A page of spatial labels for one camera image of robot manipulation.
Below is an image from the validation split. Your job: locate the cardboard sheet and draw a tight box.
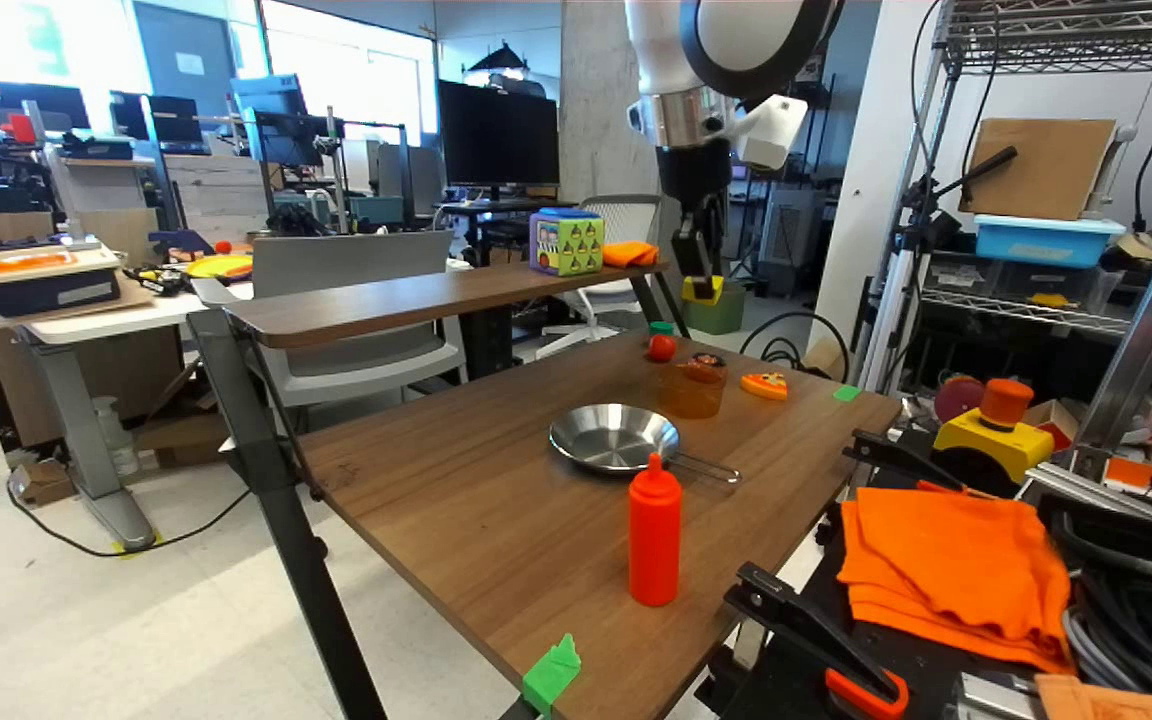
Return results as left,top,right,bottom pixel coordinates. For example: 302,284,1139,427
963,117,1124,224

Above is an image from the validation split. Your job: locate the amber transparent bowl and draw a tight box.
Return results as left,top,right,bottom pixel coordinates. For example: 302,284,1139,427
662,362,728,422

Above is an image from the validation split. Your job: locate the black clamp orange handle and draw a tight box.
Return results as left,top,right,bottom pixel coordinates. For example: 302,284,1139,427
725,561,917,720
848,422,962,486

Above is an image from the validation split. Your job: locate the dark wooden bench table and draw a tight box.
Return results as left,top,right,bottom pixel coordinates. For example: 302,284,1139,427
185,255,689,720

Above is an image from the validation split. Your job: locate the silver tripod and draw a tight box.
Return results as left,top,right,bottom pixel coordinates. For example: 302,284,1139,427
854,138,1024,395

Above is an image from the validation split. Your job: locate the red squeeze bottle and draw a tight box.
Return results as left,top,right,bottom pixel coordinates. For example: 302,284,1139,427
623,451,689,611

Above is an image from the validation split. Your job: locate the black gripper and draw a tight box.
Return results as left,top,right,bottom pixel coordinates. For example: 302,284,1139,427
652,136,738,287

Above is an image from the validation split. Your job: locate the black monitor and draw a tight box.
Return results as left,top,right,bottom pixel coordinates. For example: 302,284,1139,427
435,77,566,191

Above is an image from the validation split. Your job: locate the dark red disc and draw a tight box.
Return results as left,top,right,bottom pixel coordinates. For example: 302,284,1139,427
934,370,989,422

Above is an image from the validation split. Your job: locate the grey plastic chair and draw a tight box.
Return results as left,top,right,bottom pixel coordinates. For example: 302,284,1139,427
247,232,473,413

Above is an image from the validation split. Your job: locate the green waste bin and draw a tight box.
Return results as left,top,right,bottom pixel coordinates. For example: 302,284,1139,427
684,274,747,336

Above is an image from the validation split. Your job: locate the colourful toy cube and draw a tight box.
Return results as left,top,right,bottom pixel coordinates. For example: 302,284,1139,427
524,203,608,280

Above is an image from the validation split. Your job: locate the blue plastic bin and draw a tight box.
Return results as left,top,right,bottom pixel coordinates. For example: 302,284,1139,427
973,210,1129,270

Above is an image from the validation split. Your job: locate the short green tape strip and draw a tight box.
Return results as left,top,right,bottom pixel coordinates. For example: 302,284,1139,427
515,632,587,717

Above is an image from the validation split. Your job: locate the thin black floor cable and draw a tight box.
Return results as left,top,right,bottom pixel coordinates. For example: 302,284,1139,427
732,309,858,382

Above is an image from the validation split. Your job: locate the device with orange top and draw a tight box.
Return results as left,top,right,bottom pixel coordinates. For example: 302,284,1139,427
0,238,129,321

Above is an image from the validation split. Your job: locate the white height-adjustable desk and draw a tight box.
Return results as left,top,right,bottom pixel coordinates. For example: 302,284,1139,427
0,237,262,553

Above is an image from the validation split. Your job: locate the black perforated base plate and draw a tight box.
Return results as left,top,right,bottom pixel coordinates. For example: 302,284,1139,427
693,395,1152,720

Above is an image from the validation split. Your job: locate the black cable coil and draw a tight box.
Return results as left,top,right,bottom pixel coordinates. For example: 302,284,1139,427
1048,513,1152,673

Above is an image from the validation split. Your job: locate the silver metal pan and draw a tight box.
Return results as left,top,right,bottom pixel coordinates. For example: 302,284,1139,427
544,401,747,486

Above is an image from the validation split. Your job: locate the crumpled orange cloth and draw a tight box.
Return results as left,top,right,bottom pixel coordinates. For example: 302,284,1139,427
598,237,665,274

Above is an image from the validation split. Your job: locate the yellow emergency stop box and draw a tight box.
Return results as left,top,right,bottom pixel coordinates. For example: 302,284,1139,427
929,376,1060,493

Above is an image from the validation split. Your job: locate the toy pizza slice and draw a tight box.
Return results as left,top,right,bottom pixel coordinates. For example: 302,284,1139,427
738,368,798,403

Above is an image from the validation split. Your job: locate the folded orange cloth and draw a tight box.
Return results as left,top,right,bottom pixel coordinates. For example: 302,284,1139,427
838,481,1077,676

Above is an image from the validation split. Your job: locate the metal wire shelf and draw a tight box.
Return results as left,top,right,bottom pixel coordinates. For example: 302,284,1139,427
911,0,1152,351

